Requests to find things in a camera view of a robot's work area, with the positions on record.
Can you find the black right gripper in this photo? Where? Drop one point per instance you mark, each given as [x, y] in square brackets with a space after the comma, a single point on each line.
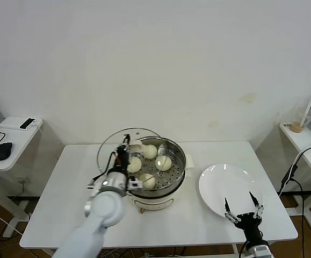
[249, 225]

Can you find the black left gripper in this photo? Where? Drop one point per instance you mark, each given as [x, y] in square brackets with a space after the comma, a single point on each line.
[122, 161]

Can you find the white steamed baozi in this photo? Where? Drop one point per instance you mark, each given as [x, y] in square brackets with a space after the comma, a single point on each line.
[135, 165]
[151, 151]
[163, 163]
[148, 183]

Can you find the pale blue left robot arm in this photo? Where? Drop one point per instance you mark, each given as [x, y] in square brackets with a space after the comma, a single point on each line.
[104, 212]

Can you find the perforated steel steamer basket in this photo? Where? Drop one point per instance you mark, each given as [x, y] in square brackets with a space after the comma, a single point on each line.
[171, 177]

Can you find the white round plate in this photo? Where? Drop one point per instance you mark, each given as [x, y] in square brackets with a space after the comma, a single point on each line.
[225, 185]

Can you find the cream electric cooker pot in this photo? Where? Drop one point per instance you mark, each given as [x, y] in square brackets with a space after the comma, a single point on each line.
[155, 201]

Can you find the small black flat device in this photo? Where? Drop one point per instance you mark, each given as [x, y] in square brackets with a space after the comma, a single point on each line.
[27, 123]

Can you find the clear plastic drink cup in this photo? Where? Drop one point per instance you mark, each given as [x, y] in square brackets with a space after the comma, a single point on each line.
[300, 121]

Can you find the white side desk with mouse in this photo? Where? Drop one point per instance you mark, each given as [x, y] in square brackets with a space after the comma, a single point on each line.
[18, 145]

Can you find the flat white box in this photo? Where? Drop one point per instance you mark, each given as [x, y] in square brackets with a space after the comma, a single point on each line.
[10, 123]

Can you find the white drinking straw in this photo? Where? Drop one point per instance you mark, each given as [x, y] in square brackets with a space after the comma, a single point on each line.
[309, 107]

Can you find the black computer mouse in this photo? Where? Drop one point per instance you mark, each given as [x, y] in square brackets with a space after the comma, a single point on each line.
[2, 151]

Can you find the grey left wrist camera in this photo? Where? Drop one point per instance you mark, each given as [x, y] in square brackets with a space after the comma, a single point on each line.
[135, 184]

